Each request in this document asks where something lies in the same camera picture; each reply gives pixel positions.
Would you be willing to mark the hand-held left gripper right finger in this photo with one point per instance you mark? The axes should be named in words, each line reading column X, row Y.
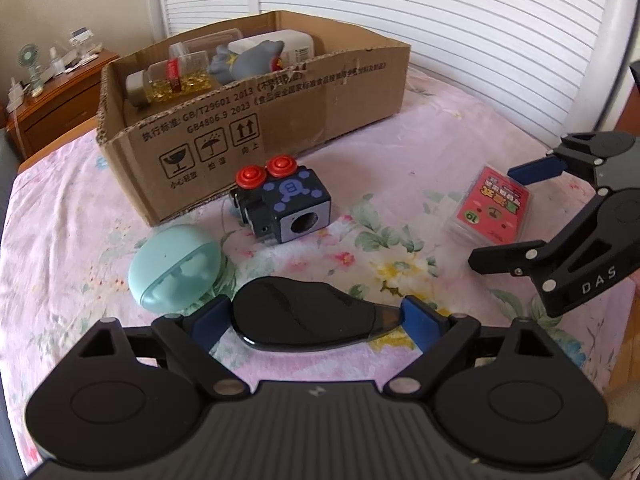
column 421, row 321

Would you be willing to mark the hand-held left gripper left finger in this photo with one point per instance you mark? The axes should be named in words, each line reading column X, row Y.
column 211, row 319

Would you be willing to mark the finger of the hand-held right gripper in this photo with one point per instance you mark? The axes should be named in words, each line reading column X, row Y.
column 535, row 170
column 510, row 260

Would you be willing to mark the red card box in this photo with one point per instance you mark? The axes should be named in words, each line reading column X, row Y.
column 492, row 205

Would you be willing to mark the black glossy plastic device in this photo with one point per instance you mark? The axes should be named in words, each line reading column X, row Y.
column 300, row 312

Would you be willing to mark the brown cardboard box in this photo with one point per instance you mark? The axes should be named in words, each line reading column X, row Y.
column 300, row 107

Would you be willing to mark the glass bottle with golden capsules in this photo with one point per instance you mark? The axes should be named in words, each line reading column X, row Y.
column 150, row 81

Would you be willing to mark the grey shark plush toy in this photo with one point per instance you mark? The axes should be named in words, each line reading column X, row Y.
column 250, row 63

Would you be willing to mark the white plastic jar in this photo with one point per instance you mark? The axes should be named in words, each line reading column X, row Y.
column 300, row 43

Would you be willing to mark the clear plastic jar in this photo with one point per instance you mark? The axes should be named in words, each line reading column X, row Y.
column 200, row 42

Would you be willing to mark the teal egg-shaped case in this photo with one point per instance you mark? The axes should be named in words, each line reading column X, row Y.
column 167, row 266

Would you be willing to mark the pink floral sheet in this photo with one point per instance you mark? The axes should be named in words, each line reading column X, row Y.
column 425, row 150

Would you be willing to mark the dark blue cube toy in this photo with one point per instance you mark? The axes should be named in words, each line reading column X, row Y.
column 295, row 201

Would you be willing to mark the wooden nightstand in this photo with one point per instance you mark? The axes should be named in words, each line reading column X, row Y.
column 55, row 107

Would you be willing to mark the clear spray bottle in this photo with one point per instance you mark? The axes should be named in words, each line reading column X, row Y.
column 55, row 62

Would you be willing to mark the small green desk fan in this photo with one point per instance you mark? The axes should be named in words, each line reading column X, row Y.
column 31, row 62

